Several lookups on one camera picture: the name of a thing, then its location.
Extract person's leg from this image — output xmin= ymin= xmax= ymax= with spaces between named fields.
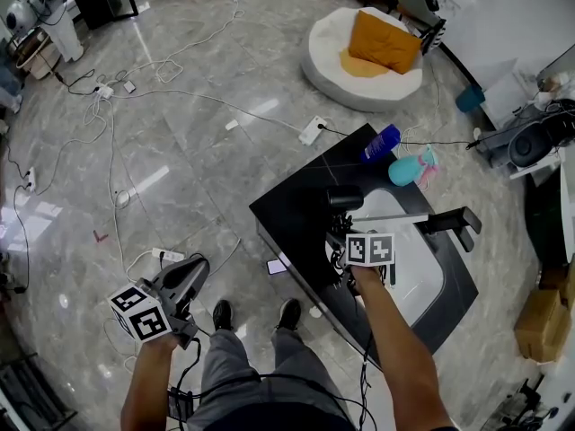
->
xmin=269 ymin=325 xmax=356 ymax=426
xmin=197 ymin=328 xmax=270 ymax=421

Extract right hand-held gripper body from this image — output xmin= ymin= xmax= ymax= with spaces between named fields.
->
xmin=325 ymin=229 xmax=399 ymax=289

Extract person's right leg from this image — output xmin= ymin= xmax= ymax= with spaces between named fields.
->
xmin=269 ymin=325 xmax=356 ymax=426

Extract large cardboard box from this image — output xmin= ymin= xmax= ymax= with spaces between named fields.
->
xmin=514 ymin=287 xmax=570 ymax=363

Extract person's left forearm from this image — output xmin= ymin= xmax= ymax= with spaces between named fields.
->
xmin=119 ymin=332 xmax=181 ymax=431

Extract green bathtub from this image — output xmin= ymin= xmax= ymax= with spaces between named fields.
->
xmin=523 ymin=159 xmax=575 ymax=268

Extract white cabinet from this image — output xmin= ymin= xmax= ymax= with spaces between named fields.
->
xmin=482 ymin=58 xmax=540 ymax=129

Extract black white striped cloth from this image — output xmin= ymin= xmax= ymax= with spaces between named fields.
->
xmin=420 ymin=18 xmax=447 ymax=56

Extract black metal rack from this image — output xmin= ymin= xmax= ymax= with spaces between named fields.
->
xmin=0 ymin=352 xmax=77 ymax=431

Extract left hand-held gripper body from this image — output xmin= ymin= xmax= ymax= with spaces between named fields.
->
xmin=109 ymin=255 xmax=211 ymax=350

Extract teal pink fabric pouch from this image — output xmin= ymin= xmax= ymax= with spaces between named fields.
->
xmin=387 ymin=144 xmax=440 ymax=189

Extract small cardboard box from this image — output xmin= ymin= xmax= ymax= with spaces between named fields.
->
xmin=538 ymin=262 xmax=575 ymax=312

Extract black belt-worn device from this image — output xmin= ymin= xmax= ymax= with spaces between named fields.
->
xmin=166 ymin=387 xmax=195 ymax=424

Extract orange pillow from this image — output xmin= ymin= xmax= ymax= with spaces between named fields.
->
xmin=348 ymin=10 xmax=423 ymax=75

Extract blue bottle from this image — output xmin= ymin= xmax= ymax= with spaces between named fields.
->
xmin=358 ymin=123 xmax=403 ymax=164

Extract round wooden basket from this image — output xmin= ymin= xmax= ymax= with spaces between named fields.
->
xmin=14 ymin=31 xmax=62 ymax=81

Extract black faucet with flat spout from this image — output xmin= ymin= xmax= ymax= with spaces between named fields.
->
xmin=351 ymin=207 xmax=482 ymax=253

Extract person's right forearm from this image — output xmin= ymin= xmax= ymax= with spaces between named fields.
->
xmin=351 ymin=265 xmax=459 ymax=431

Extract white round beanbag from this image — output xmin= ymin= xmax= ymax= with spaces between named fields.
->
xmin=299 ymin=6 xmax=424 ymax=114

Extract grey chair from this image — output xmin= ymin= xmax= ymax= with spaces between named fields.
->
xmin=397 ymin=0 xmax=446 ymax=31

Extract person's right black shoe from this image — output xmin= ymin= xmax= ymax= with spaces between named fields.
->
xmin=276 ymin=297 xmax=303 ymax=331

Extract person's black shoe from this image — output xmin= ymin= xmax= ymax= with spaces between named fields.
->
xmin=211 ymin=298 xmax=234 ymax=332
xmin=276 ymin=297 xmax=303 ymax=331

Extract black power cable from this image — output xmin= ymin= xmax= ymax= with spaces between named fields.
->
xmin=319 ymin=123 xmax=480 ymax=150

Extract grey roller blind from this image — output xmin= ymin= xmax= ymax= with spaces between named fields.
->
xmin=536 ymin=45 xmax=575 ymax=90

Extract teal waste bin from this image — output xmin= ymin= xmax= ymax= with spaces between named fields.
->
xmin=455 ymin=83 xmax=486 ymax=115

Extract black sink counter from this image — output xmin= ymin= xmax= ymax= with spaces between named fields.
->
xmin=248 ymin=122 xmax=481 ymax=356

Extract person's dark shirt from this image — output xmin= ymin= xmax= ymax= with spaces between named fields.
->
xmin=186 ymin=401 xmax=360 ymax=431

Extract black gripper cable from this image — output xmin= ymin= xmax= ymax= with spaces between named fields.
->
xmin=357 ymin=298 xmax=376 ymax=431
xmin=175 ymin=335 xmax=203 ymax=392

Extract person's left leg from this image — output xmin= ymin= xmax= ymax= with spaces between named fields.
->
xmin=197 ymin=328 xmax=270 ymax=421

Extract black equipment stand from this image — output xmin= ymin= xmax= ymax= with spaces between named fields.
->
xmin=491 ymin=373 xmax=575 ymax=431

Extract person's left black shoe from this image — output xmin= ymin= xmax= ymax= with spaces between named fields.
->
xmin=211 ymin=298 xmax=234 ymax=332

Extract white floor cable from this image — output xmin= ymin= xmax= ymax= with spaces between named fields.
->
xmin=83 ymin=99 xmax=156 ymax=282
xmin=114 ymin=0 xmax=246 ymax=84
xmin=110 ymin=88 xmax=303 ymax=133

